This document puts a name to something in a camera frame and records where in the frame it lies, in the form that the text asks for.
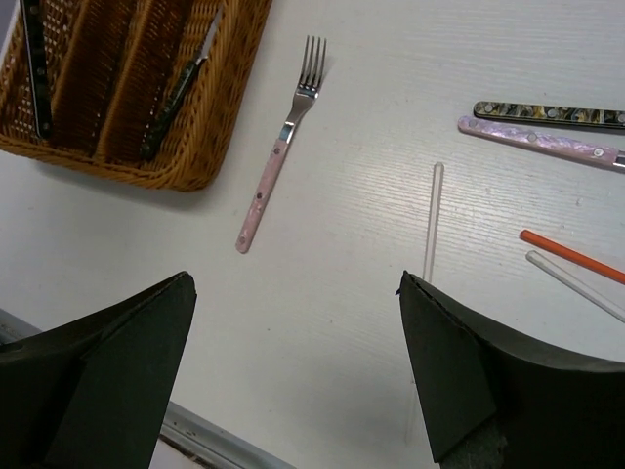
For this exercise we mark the dark handled spoon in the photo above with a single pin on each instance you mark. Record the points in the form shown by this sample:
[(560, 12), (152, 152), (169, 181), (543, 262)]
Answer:
[(605, 119)]

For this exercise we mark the pink handled spoon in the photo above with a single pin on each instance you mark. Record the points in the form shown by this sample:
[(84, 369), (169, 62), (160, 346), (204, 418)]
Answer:
[(599, 156)]

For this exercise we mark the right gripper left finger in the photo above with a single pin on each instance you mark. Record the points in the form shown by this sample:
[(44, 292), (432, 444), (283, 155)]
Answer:
[(93, 392)]

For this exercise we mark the clear chopstick slanted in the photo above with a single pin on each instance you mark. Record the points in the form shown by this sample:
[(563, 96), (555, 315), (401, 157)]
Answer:
[(575, 284)]

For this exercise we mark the clear chopstick vertical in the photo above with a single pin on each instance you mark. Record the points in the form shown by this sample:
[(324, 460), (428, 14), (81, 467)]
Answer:
[(432, 232)]

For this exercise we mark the dark handled fork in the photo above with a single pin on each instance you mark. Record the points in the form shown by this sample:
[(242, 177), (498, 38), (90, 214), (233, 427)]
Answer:
[(31, 17)]

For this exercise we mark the dark handled knife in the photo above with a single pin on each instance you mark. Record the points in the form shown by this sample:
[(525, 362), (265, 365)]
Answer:
[(160, 127)]

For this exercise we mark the orange chopstick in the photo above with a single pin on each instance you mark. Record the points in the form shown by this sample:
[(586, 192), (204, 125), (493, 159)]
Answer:
[(572, 256)]

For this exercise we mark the wicker cutlery tray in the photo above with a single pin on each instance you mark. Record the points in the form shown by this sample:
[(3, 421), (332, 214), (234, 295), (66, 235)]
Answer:
[(111, 66)]

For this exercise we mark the pink handled fork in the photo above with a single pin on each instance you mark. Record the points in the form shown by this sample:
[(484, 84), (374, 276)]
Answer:
[(306, 93)]

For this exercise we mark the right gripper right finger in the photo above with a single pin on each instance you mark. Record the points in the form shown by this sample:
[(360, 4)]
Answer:
[(493, 397)]

